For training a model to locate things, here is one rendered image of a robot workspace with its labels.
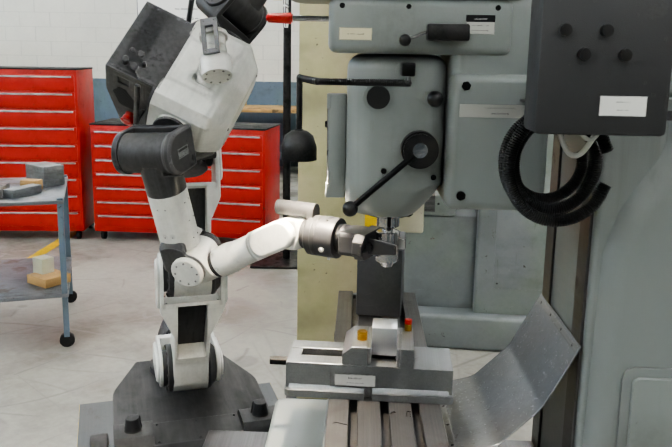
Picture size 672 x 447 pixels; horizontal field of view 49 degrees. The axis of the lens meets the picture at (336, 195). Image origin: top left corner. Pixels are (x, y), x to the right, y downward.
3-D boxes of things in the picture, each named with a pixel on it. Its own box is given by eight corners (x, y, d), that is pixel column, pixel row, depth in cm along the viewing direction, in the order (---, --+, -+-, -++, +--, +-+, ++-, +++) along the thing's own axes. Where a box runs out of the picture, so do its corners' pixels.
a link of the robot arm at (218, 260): (256, 270, 165) (193, 297, 174) (271, 246, 174) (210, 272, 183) (229, 233, 162) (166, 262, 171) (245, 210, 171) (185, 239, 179)
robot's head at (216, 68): (199, 89, 163) (203, 68, 156) (196, 49, 167) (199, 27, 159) (229, 89, 165) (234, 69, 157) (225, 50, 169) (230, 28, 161)
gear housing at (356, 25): (327, 52, 135) (328, -4, 133) (332, 52, 159) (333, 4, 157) (512, 56, 134) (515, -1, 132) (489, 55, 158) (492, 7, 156)
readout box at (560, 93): (535, 135, 111) (545, -10, 107) (522, 128, 120) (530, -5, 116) (670, 137, 110) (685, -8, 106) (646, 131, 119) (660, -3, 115)
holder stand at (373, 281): (355, 314, 201) (357, 243, 197) (363, 289, 222) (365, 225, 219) (400, 317, 199) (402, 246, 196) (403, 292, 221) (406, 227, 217)
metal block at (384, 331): (371, 354, 154) (372, 327, 153) (372, 343, 160) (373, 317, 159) (396, 356, 154) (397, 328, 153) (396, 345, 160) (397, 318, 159)
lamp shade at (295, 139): (278, 157, 153) (278, 127, 152) (312, 156, 155) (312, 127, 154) (284, 162, 146) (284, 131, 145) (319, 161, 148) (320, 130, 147)
